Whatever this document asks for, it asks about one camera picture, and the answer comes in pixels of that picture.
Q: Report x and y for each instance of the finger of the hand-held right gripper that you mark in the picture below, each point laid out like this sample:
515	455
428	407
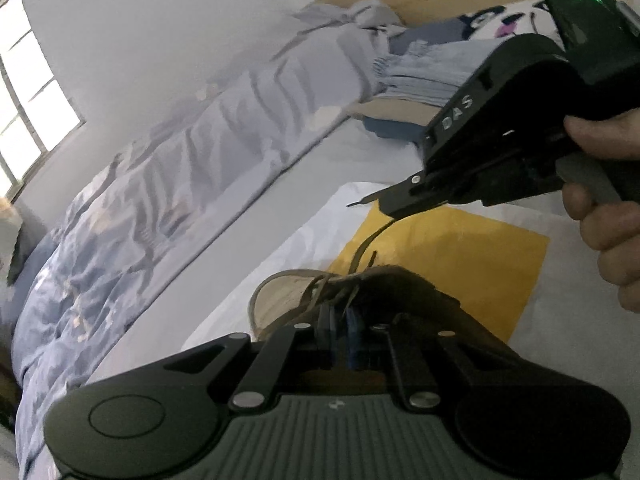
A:
405	200

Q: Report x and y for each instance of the cartoon-print pillow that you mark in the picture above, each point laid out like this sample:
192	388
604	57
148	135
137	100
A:
500	22

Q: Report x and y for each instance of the person's right hand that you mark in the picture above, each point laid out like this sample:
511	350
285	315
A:
625	240

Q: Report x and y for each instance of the beige folded garment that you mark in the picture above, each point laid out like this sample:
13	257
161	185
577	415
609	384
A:
395	107

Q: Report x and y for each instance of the grey printed bed sheet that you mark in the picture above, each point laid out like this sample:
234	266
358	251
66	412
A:
280	200

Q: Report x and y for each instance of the brown shoelace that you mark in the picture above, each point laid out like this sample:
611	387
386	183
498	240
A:
365	245

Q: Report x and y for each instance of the blue leaf-print duvet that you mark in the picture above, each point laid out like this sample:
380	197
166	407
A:
150	210

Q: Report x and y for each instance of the barred window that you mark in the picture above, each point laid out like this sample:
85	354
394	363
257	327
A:
30	100

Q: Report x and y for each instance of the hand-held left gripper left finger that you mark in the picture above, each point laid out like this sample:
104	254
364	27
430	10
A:
327	327

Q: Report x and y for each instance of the white and yellow plastic bag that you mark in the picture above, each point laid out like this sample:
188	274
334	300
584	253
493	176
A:
450	250

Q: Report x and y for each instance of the brown suede shoe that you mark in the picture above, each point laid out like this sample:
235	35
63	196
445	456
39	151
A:
400	295

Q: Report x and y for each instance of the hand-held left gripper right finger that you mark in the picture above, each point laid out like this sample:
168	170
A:
354	330

